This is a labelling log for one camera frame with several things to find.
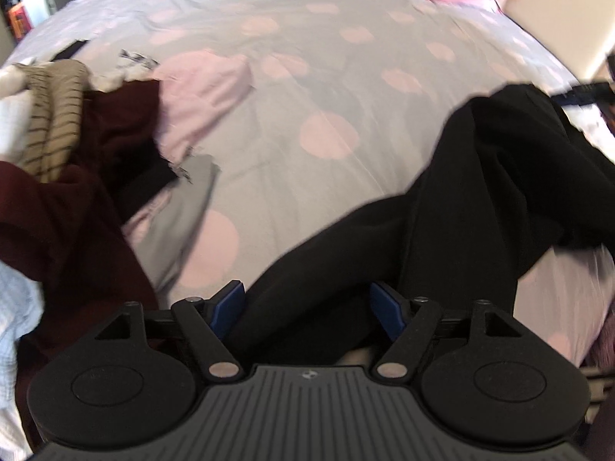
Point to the beige striped garment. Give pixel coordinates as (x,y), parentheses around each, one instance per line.
(53,105)

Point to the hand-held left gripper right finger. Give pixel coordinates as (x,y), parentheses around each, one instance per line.
(387,309)

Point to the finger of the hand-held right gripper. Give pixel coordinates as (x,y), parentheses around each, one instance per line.
(584,92)

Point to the orange box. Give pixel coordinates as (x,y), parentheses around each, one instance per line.
(19,21)

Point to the black pants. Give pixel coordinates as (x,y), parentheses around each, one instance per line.
(456,201)

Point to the grey garment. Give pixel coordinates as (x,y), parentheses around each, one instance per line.
(187,197)

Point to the pale blue checked garment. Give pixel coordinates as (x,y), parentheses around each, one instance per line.
(14,307)

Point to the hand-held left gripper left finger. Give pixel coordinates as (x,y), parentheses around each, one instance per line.
(228,307)

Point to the black cloth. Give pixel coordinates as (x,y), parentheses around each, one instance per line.
(139,177)

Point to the cream padded headboard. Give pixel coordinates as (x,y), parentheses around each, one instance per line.
(552,0)

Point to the polka dot bed cover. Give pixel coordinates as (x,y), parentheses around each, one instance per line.
(298,57)

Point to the white printed garment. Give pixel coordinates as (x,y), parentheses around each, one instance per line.
(108,77)

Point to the light pink garment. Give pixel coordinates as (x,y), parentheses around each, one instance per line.
(202,91)

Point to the maroon garment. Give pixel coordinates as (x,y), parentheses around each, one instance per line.
(57,221)

